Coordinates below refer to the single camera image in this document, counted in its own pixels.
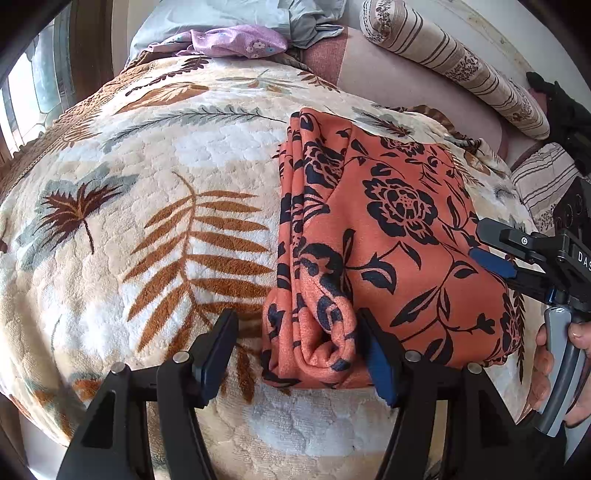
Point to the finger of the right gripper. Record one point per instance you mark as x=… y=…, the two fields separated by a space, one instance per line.
x=522 y=280
x=531 y=248

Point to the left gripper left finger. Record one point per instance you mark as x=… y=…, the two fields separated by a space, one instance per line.
x=112 y=441

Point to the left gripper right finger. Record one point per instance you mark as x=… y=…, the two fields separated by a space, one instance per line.
x=452 y=422

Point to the orange black floral garment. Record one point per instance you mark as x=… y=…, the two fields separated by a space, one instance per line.
x=370 y=222

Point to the black clothing pile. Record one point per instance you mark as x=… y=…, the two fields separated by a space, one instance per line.
x=569 y=121

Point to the person's right hand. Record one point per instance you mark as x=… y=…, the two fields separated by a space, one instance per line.
x=580 y=336

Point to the striped floral side pillow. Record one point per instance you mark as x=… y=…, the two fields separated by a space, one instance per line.
x=542 y=180

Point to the cream leaf-pattern blanket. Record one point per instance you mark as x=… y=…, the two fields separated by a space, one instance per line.
x=153 y=205

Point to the striped floral bolster pillow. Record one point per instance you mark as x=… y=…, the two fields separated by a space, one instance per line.
x=402 y=30

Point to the pink quilted headboard cushion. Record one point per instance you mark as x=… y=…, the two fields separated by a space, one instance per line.
x=355 y=65

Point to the purple patterned cloth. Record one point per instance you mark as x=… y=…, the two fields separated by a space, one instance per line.
x=246 y=41

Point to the light blue pillow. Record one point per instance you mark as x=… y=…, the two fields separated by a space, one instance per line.
x=302 y=23

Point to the dark wooden window frame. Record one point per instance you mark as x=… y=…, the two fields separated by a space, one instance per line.
x=90 y=39

